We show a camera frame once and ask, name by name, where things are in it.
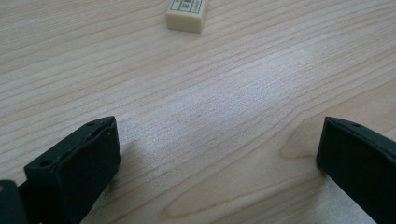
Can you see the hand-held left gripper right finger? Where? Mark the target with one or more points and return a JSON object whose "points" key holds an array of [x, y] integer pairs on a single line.
{"points": [[361, 165]]}

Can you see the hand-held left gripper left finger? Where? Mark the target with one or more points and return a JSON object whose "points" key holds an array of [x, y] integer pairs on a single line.
{"points": [[77, 168]]}

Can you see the cream white eraser block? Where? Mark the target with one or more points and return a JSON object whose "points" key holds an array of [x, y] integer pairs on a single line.
{"points": [[186, 16]]}

